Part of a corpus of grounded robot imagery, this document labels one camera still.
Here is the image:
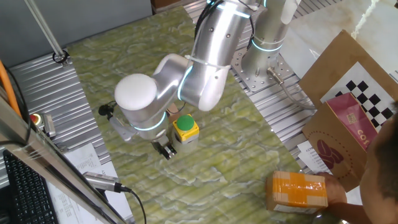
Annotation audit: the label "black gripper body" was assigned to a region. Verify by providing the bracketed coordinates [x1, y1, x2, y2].
[151, 138, 171, 155]

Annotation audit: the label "emergency stop switch box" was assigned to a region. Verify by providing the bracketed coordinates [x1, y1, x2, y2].
[29, 113, 57, 138]

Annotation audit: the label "brown maroon Costa paper bag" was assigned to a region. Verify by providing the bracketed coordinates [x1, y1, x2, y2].
[301, 92, 379, 194]

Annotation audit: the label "black keyboard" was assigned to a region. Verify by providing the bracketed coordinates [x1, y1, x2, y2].
[2, 149, 60, 224]

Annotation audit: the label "white marble pattern sheet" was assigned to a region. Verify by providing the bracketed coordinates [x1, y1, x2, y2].
[279, 0, 398, 80]

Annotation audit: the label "thin metal pole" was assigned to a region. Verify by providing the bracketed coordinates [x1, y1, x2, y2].
[24, 0, 71, 67]

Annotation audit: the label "person forearm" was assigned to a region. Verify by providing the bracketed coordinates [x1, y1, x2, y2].
[325, 201, 376, 224]

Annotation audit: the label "cardboard box with orange tape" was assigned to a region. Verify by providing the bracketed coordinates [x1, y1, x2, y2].
[265, 170, 329, 215]

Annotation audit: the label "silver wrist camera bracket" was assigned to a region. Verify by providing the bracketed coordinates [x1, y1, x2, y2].
[107, 114, 138, 142]

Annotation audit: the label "silver ribbed camera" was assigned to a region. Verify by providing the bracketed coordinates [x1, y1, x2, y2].
[82, 171, 124, 194]

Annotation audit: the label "black white checkerboard sheet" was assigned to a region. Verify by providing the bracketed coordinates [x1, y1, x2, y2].
[320, 61, 398, 131]

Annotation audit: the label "green marble pattern mat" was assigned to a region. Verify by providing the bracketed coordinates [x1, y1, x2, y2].
[67, 6, 338, 224]

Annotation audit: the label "black camera cable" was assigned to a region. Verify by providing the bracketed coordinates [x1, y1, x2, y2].
[121, 185, 147, 224]

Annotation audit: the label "orange tube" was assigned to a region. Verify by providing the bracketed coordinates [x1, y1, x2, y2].
[0, 60, 22, 119]

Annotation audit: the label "person hand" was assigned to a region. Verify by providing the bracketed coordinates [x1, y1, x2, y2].
[317, 172, 348, 207]

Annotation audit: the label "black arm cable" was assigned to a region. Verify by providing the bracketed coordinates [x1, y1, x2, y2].
[193, 0, 220, 43]

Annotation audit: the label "yellow box with green button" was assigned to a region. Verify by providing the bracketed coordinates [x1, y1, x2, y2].
[172, 114, 200, 144]

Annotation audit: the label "metal frame bar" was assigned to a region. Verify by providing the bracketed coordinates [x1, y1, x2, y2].
[0, 93, 127, 224]

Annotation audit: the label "grey metal cable conduit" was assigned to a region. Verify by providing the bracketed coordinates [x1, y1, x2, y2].
[266, 67, 317, 111]

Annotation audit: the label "printed paper sheets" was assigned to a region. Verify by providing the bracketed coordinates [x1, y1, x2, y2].
[297, 139, 363, 206]
[46, 142, 134, 224]

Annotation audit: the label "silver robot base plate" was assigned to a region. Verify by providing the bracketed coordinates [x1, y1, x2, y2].
[226, 47, 296, 93]

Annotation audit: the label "black pole base ring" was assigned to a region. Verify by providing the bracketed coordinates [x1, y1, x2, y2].
[52, 49, 70, 65]

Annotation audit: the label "thin black cable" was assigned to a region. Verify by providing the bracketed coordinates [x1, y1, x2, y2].
[0, 65, 32, 147]

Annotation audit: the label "small wooden cube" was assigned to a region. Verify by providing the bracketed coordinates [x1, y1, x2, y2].
[166, 103, 180, 124]

